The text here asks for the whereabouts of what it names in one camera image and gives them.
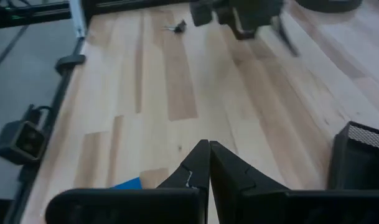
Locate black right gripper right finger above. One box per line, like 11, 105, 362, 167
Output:
210, 140, 379, 224

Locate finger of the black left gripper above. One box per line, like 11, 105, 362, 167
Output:
271, 15, 301, 58
228, 21, 259, 40

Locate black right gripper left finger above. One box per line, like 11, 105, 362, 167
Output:
45, 139, 210, 224

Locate blue eraser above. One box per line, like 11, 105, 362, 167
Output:
111, 176, 143, 190

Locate black mesh desk organizer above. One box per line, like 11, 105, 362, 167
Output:
327, 120, 379, 191

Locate black binder clip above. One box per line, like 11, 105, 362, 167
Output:
162, 19, 188, 34

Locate black table-level camera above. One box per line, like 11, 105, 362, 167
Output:
0, 104, 53, 166

